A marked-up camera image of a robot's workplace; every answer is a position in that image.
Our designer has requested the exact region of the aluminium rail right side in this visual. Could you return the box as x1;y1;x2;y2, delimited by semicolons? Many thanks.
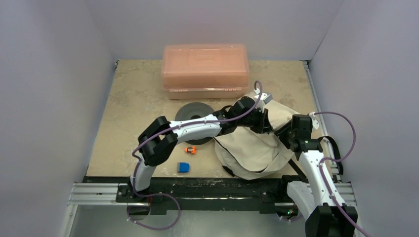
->
299;61;356;207

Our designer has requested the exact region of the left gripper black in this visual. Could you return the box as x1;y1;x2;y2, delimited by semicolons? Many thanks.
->
236;106;273;134

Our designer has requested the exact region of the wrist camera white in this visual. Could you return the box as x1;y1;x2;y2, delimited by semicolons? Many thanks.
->
253;92;273;106
308;112;320;130

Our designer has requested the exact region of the cream canvas backpack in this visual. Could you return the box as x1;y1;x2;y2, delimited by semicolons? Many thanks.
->
213;96;297;180

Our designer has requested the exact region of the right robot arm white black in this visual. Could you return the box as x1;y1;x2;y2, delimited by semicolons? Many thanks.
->
275;115;358;237

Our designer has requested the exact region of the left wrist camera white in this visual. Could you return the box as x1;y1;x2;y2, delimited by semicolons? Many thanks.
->
253;92;273;106

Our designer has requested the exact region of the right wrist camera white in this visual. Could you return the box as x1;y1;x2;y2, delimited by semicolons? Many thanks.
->
308;112;320;130

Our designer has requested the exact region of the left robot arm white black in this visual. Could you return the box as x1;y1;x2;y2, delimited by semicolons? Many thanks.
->
128;96;273;202

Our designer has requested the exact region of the small orange toy car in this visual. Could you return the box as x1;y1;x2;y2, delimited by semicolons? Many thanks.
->
184;146;196;154

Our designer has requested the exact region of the blue eraser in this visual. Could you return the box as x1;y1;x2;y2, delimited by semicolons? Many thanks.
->
177;162;190;173

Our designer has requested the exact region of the black filament spool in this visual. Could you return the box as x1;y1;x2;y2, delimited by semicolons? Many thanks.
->
174;102;214;146

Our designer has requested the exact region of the pink translucent storage box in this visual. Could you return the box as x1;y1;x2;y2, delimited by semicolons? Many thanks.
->
161;44;250;100

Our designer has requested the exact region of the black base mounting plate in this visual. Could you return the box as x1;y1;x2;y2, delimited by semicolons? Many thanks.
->
83;176;299;220

